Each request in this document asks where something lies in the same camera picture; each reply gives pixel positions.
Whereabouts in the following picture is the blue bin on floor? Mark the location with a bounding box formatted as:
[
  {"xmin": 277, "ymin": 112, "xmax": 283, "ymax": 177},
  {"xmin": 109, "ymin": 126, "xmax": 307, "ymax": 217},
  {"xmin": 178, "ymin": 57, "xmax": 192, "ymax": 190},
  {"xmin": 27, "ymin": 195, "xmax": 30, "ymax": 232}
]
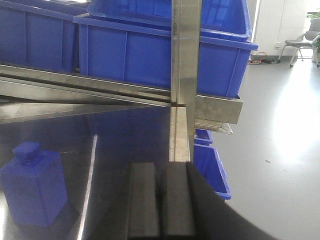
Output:
[{"xmin": 193, "ymin": 144, "xmax": 232, "ymax": 201}]

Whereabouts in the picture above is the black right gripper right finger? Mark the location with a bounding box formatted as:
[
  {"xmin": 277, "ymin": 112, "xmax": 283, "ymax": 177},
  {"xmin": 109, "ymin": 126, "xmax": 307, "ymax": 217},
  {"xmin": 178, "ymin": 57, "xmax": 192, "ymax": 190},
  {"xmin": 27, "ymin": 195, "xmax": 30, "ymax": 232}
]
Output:
[{"xmin": 161, "ymin": 162, "xmax": 274, "ymax": 240}]

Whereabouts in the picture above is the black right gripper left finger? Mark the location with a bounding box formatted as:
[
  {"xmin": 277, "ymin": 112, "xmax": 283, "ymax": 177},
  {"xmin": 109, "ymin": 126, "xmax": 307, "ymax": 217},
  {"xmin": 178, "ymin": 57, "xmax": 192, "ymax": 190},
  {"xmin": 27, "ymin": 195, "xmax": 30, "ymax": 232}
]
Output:
[{"xmin": 128, "ymin": 162, "xmax": 160, "ymax": 238}]

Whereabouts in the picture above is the blue plastic bin upper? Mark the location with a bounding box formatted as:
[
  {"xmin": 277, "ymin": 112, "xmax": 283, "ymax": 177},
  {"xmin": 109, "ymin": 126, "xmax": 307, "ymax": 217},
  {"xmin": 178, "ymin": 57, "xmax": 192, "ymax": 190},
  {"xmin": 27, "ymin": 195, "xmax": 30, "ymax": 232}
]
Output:
[{"xmin": 87, "ymin": 0, "xmax": 252, "ymax": 42}]

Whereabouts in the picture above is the orange cable on floor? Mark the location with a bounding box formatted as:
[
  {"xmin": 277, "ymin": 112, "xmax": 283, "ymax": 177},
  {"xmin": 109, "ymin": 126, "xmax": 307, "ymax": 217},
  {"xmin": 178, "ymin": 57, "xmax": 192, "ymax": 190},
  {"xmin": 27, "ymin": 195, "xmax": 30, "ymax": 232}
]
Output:
[{"xmin": 248, "ymin": 51, "xmax": 280, "ymax": 65}]

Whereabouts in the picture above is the small blue bin under shelf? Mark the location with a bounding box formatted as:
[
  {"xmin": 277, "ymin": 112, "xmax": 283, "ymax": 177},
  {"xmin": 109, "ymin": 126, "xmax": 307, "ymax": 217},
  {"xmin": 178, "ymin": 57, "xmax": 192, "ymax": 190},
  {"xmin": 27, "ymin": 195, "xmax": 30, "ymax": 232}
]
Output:
[{"xmin": 194, "ymin": 128, "xmax": 213, "ymax": 146}]

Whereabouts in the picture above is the blue plastic bin left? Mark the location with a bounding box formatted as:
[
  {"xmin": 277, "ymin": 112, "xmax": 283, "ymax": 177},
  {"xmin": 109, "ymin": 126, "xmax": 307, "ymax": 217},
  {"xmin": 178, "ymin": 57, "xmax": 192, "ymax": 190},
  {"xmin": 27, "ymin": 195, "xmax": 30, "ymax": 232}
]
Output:
[{"xmin": 0, "ymin": 0, "xmax": 87, "ymax": 73}]

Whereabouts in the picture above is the grey office chair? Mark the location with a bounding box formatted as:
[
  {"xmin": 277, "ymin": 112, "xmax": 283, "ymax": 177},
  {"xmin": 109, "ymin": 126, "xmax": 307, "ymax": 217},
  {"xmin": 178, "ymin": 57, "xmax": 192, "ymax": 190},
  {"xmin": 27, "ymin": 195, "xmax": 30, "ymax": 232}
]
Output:
[{"xmin": 277, "ymin": 30, "xmax": 320, "ymax": 68}]

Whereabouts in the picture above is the blue plastic bin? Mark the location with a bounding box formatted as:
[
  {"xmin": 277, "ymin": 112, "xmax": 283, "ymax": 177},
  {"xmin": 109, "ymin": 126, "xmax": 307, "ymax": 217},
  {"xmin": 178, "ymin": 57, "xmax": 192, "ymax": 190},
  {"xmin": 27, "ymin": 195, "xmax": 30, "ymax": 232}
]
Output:
[
  {"xmin": 87, "ymin": 0, "xmax": 252, "ymax": 42},
  {"xmin": 0, "ymin": 0, "xmax": 87, "ymax": 73},
  {"xmin": 73, "ymin": 15, "xmax": 258, "ymax": 98}
]

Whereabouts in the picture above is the blue plastic bin front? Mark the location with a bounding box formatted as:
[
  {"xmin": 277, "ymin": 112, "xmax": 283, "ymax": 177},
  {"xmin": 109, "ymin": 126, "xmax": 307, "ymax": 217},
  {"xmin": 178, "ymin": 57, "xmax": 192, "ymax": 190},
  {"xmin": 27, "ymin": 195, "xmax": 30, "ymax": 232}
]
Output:
[{"xmin": 73, "ymin": 15, "xmax": 258, "ymax": 98}]

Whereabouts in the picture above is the blue bottle-shaped part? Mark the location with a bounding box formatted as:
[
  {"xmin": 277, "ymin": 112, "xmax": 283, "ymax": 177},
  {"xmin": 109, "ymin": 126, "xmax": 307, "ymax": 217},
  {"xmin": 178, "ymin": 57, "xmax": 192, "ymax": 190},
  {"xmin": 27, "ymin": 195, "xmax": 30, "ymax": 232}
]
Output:
[{"xmin": 0, "ymin": 141, "xmax": 68, "ymax": 227}]

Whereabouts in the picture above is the stainless steel shelf rack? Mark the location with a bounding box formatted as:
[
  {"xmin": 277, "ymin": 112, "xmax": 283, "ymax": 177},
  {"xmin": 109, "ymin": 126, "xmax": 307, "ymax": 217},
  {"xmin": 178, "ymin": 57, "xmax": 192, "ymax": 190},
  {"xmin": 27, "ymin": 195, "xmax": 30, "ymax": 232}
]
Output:
[{"xmin": 0, "ymin": 0, "xmax": 243, "ymax": 162}]

